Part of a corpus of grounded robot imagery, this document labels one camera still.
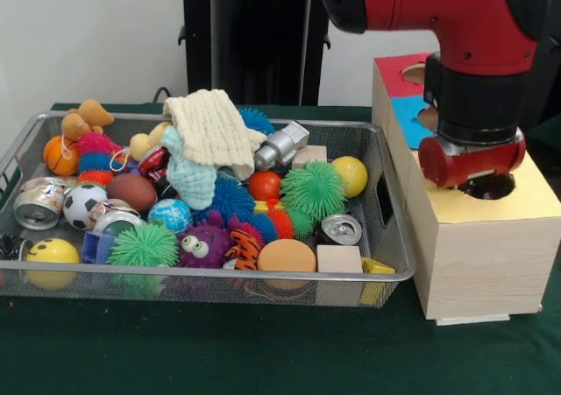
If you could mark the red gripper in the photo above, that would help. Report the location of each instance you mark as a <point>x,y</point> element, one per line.
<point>473,163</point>

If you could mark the cream knitted cloth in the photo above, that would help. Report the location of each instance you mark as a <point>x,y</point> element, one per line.
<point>210,128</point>

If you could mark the brown plush toy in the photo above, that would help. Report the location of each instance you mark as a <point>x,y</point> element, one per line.
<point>83,116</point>

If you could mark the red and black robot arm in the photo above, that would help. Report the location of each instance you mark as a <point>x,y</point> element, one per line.
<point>473,18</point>

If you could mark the wooden box with three holes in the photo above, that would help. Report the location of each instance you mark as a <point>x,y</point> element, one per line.
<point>473,264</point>

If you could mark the clear mesh bin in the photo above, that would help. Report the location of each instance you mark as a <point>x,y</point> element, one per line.
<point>219,286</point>

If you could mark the plain yellow ball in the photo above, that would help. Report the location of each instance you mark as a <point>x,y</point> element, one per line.
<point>349,176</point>

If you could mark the green spiky ball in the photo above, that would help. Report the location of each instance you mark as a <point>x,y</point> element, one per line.
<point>314,189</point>
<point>142,248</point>

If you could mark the purple spiky ball with eyes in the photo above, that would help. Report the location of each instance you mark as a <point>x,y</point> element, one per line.
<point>203,248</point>

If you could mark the mint green knitted cloth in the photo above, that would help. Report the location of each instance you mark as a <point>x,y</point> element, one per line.
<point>188,180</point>

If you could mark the small orange basketball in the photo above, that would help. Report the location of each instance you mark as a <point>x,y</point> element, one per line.
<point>60,158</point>

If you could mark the yellow smiley ball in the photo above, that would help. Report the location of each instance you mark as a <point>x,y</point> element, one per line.
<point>51,262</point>

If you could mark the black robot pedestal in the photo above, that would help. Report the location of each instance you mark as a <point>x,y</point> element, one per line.
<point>254,45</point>

